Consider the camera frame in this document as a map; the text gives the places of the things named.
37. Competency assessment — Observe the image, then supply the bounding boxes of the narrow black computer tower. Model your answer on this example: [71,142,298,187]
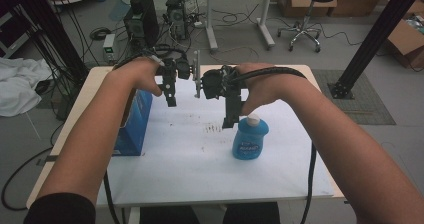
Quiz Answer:
[165,0,190,42]

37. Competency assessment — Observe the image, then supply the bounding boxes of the person's left hand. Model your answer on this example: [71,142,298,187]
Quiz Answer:
[111,57,164,98]

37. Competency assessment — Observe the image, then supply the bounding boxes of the blue bottle with white cap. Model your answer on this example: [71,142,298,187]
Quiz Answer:
[232,113,270,161]

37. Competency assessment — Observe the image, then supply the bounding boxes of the left hand-held gripper black cable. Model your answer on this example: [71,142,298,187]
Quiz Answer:
[102,44,188,224]

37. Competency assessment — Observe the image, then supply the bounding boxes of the black metal post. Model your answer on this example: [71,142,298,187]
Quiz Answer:
[327,0,424,100]
[18,0,90,82]

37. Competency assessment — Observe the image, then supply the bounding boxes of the person's right hand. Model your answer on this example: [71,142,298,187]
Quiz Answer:
[234,62,295,117]

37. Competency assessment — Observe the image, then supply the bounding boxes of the black tape strip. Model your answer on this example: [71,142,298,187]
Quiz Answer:
[36,154,54,167]

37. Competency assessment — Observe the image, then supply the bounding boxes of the white cloth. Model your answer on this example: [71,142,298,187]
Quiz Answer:
[0,56,53,118]

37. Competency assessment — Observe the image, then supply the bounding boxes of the grey floor mat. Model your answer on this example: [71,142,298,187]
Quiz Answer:
[311,69,397,126]

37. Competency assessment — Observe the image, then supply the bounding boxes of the wide black computer tower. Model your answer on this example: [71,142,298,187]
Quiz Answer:
[123,0,160,50]

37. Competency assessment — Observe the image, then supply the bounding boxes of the person's black pants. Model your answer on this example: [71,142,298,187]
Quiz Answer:
[139,202,282,224]

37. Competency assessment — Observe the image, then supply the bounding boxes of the person's black sleeve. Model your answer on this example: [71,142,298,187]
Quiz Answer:
[23,192,98,224]

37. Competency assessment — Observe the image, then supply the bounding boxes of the white table leg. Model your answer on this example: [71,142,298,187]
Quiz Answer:
[127,206,141,224]

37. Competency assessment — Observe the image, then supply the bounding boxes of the long black floor cable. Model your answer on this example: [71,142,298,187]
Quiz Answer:
[0,122,65,212]

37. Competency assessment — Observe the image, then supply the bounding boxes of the open cardboard box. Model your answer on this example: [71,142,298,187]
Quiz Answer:
[385,0,424,69]

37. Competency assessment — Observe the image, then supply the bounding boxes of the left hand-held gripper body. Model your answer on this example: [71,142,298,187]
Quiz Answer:
[155,49,202,99]

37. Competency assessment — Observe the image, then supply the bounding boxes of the small black cable coil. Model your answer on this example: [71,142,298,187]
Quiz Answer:
[89,26,112,41]

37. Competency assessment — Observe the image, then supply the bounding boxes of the hand-held gripper black cable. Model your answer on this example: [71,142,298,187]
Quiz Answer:
[102,44,188,224]
[229,66,318,224]

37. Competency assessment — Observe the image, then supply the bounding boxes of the right hand-held gripper black cable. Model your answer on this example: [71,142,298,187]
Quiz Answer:
[229,66,318,224]

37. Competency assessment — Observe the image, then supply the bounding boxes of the grey metal rack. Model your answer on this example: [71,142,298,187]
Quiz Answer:
[0,12,32,60]

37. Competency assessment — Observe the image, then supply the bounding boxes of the white foam board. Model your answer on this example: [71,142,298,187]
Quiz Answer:
[96,75,335,207]

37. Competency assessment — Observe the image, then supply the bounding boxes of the blue cardboard box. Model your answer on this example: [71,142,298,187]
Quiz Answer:
[114,88,154,157]

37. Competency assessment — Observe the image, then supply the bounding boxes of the white power supply unit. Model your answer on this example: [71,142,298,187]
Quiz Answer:
[102,33,117,64]

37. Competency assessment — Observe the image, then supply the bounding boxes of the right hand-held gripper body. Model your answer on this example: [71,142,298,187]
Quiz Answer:
[201,66,250,100]

